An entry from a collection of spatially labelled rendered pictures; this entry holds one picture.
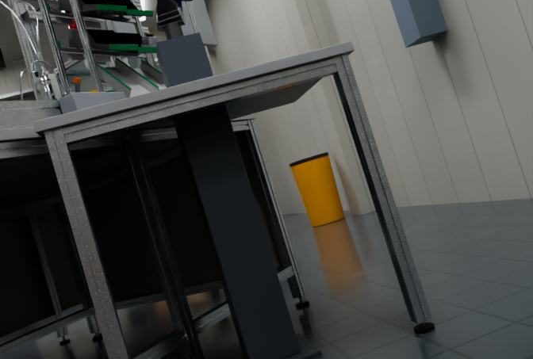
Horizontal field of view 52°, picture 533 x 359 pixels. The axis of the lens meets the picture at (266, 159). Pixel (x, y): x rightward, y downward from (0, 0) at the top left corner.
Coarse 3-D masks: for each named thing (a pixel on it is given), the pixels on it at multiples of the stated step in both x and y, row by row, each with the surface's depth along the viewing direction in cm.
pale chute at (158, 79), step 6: (144, 66) 236; (150, 66) 233; (144, 72) 235; (150, 72) 234; (156, 72) 231; (150, 78) 231; (156, 78) 232; (162, 78) 230; (156, 84) 227; (162, 84) 229
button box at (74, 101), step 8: (72, 96) 160; (80, 96) 162; (88, 96) 164; (96, 96) 167; (104, 96) 170; (112, 96) 172; (120, 96) 175; (64, 104) 162; (72, 104) 160; (80, 104) 161; (88, 104) 163; (96, 104) 166; (64, 112) 162
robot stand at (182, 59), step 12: (180, 36) 172; (192, 36) 173; (168, 48) 171; (180, 48) 171; (192, 48) 172; (204, 48) 173; (168, 60) 170; (180, 60) 171; (192, 60) 172; (204, 60) 172; (168, 72) 170; (180, 72) 170; (192, 72) 171; (204, 72) 172; (168, 84) 172
